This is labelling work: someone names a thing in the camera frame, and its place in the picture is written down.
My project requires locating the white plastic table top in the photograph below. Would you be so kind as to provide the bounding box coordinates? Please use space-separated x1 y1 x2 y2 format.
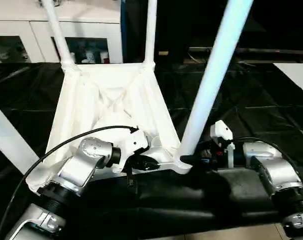
25 62 194 195

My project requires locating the black mat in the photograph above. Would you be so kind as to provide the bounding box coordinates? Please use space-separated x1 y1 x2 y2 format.
0 61 303 235

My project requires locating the white flat board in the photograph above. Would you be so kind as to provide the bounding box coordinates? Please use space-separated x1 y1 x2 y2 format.
272 62 303 98

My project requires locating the dark metal bar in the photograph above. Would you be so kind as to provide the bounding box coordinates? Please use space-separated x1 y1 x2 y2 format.
188 47 303 55

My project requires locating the white sideboard cabinet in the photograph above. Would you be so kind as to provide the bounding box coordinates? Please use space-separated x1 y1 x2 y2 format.
0 0 124 65

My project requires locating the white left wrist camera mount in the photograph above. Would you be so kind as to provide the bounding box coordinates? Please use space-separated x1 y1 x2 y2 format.
113 129 150 174

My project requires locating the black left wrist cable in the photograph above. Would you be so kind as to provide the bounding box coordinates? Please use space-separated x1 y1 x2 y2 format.
0 125 140 240

